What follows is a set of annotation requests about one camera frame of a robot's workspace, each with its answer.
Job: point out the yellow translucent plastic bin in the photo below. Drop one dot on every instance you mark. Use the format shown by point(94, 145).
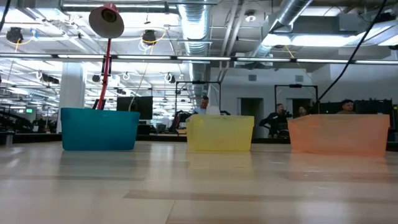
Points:
point(219, 133)

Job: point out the teal plastic bin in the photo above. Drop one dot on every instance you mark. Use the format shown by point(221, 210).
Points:
point(99, 130)

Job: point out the orange translucent plastic bin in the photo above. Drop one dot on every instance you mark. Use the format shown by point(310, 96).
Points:
point(339, 135)

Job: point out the person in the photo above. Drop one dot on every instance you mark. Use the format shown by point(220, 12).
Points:
point(301, 111)
point(202, 107)
point(346, 106)
point(276, 119)

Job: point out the long light strip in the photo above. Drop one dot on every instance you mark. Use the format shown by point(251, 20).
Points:
point(199, 58)

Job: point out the black computer monitor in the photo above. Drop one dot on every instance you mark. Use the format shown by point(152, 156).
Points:
point(140, 107)

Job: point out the red desk lamp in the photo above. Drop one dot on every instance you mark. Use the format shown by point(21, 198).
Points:
point(106, 23)

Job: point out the white building column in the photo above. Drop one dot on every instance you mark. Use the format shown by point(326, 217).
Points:
point(71, 93)

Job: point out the row of black monitors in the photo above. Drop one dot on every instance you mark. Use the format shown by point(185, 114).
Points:
point(373, 107)

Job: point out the silver ventilation duct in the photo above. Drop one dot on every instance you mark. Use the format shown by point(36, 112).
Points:
point(289, 12)
point(194, 31)

